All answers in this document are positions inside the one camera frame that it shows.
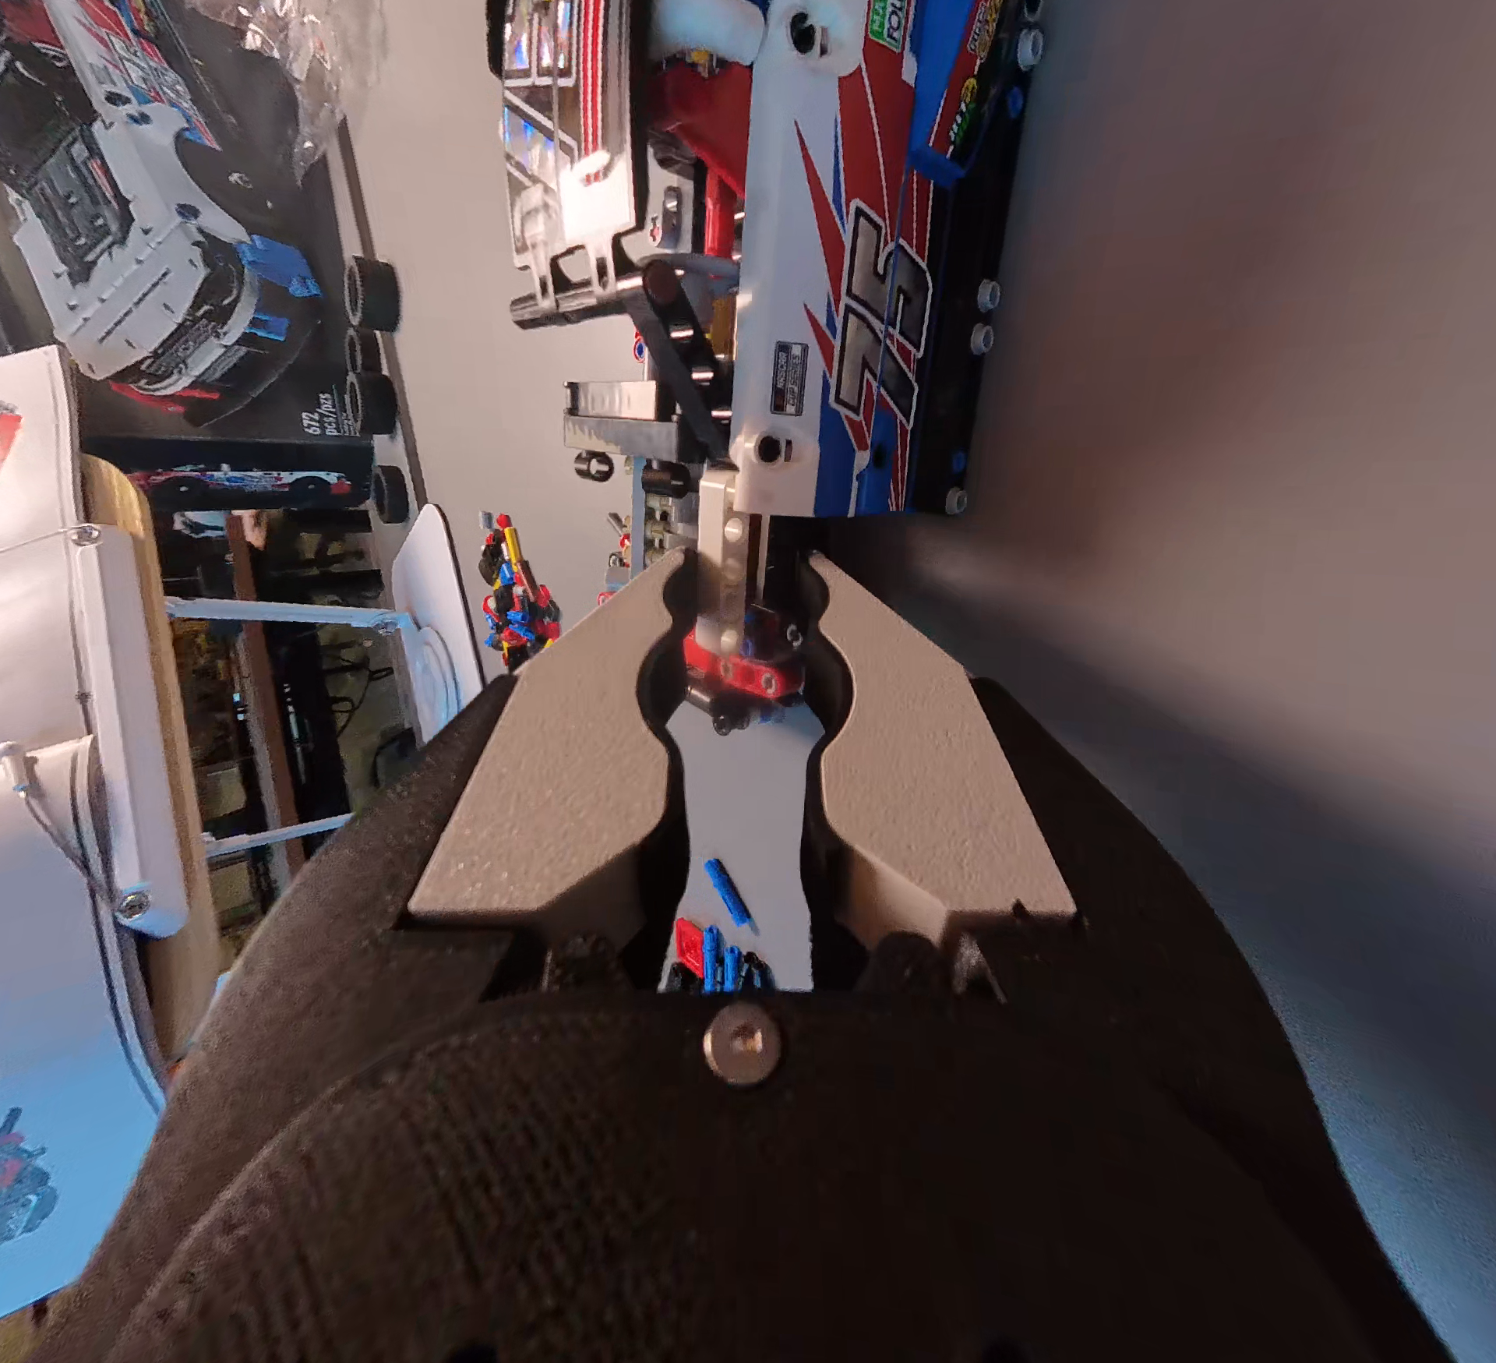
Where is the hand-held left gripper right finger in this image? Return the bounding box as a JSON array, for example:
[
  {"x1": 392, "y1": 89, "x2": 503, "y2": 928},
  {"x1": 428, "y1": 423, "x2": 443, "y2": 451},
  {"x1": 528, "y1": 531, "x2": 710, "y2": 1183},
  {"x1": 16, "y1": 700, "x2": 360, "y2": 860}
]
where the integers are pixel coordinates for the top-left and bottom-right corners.
[{"x1": 806, "y1": 553, "x2": 1077, "y2": 992}]

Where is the pile of blue lego pieces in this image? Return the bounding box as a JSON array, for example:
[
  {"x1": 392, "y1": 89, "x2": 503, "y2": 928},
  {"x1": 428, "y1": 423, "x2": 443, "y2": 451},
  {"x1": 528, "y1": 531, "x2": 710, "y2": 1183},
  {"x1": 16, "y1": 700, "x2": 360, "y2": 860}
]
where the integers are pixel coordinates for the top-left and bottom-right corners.
[{"x1": 663, "y1": 858, "x2": 775, "y2": 997}]

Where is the lego race car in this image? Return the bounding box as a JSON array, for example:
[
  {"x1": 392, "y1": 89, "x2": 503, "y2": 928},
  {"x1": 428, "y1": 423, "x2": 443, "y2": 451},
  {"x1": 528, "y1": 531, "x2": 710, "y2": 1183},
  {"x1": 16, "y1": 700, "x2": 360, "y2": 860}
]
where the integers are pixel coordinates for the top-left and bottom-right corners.
[{"x1": 484, "y1": 0, "x2": 1049, "y2": 743}]

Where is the black lego box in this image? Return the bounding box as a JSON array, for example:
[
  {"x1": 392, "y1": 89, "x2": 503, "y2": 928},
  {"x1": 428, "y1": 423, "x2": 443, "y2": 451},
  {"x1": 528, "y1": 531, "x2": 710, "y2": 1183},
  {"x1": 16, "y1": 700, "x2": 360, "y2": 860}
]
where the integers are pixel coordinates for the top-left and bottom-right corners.
[{"x1": 0, "y1": 0, "x2": 389, "y2": 562}]

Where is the lego instruction booklet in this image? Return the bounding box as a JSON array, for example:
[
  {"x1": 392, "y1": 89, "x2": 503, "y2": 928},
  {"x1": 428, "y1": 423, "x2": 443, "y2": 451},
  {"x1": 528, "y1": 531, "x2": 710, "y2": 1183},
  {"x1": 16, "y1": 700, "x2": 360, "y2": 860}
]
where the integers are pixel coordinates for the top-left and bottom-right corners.
[{"x1": 0, "y1": 346, "x2": 167, "y2": 1312}]

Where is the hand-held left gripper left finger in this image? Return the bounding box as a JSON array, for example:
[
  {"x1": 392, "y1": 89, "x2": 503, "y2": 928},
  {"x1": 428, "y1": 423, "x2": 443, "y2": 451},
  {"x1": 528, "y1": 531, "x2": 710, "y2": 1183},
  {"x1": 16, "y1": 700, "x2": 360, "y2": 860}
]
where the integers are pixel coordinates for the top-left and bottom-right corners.
[{"x1": 407, "y1": 549, "x2": 691, "y2": 979}]

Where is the pile of mixed lego pieces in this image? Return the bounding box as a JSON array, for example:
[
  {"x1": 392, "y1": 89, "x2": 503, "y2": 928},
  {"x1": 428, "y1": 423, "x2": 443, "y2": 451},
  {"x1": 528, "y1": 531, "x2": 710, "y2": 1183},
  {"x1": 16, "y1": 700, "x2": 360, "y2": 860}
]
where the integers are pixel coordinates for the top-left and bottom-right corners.
[{"x1": 477, "y1": 511, "x2": 565, "y2": 677}]

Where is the white book stand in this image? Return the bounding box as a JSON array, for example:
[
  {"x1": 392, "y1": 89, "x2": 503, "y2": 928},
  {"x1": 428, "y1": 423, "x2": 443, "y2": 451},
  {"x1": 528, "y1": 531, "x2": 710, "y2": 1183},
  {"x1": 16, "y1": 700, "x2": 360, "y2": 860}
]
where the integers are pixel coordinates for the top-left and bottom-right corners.
[{"x1": 70, "y1": 452, "x2": 488, "y2": 1062}]

